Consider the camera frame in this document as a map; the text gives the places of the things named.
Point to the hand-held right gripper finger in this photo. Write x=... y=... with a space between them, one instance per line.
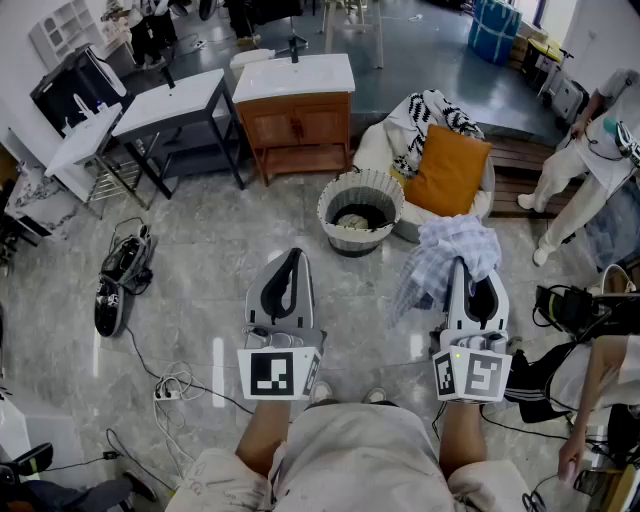
x=501 y=310
x=456 y=300

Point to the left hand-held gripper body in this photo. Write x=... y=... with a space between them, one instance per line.
x=272 y=377

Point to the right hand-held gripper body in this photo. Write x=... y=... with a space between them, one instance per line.
x=480 y=375

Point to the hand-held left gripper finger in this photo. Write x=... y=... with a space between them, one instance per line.
x=257 y=300
x=306 y=295

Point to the blue checkered clothes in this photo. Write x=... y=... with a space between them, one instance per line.
x=450 y=242

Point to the beige clothes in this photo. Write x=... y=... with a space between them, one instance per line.
x=352 y=221

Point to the woven white laundry basket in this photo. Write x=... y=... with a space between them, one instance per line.
x=350 y=192

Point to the person's left forearm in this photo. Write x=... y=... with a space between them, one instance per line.
x=262 y=435

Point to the person's right forearm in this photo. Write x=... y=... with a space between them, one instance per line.
x=462 y=435

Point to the person's left shoe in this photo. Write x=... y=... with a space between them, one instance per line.
x=320 y=392

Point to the person's shoe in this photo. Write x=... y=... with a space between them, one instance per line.
x=320 y=392
x=374 y=395

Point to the black striped garment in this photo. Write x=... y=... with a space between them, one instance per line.
x=535 y=385

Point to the person's right shoe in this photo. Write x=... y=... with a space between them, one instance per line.
x=374 y=395

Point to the person's light shirt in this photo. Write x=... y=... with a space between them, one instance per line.
x=350 y=460

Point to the orange cushion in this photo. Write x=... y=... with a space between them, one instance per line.
x=447 y=170

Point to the wooden slat platform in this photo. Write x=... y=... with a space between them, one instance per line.
x=515 y=165

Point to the white bean bag chair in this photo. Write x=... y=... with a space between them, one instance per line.
x=372 y=147

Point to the wooden vanity with white sink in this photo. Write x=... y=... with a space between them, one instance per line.
x=295 y=120

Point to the black and white patterned blanket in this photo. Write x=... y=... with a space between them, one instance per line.
x=440 y=112

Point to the silver suitcase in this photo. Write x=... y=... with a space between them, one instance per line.
x=567 y=97

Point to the small white sink chrome stand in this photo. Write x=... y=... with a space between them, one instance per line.
x=85 y=140

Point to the black faucet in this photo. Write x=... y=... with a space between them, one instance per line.
x=168 y=77
x=294 y=50

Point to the marble slab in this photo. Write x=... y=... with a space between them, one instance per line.
x=35 y=205

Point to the white bin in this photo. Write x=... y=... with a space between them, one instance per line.
x=250 y=57

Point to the white table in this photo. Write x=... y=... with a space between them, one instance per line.
x=372 y=30

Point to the black cabinet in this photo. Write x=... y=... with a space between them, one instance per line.
x=65 y=95

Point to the white shelf unit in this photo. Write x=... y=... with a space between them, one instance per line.
x=60 y=30

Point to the grey frame vanity white sink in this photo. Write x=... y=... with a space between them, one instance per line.
x=170 y=102

